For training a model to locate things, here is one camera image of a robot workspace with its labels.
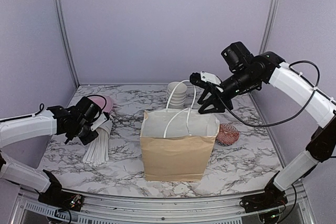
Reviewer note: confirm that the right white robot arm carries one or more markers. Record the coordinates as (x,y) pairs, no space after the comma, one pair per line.
(298,81)

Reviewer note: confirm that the brown paper bag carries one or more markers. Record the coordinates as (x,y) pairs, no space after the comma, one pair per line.
(176,144)

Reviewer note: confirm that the left aluminium frame post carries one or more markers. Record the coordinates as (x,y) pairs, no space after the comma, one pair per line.
(65,42)

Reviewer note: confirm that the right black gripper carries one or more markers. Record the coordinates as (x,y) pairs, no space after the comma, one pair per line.
(217,101)

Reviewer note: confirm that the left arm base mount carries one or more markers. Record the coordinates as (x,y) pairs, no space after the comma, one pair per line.
(55,196)

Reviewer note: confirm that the stack of white cups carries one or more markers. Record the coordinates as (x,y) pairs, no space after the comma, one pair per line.
(176,95)

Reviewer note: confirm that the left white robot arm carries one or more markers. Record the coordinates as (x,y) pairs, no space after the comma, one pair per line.
(46,122)

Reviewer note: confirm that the red patterned bowl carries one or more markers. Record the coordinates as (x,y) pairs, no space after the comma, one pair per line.
(228,135)

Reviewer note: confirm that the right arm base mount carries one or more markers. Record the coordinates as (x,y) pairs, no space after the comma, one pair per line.
(270,198)

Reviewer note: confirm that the pink plate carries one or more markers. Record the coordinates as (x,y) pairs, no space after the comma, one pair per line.
(104,102)

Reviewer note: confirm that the aluminium front rail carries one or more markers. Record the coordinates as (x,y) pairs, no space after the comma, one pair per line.
(231,208)

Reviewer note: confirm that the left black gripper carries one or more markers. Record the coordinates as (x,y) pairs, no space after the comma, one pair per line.
(86,140)

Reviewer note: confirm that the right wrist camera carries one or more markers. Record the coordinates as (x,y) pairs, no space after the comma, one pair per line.
(201,79)

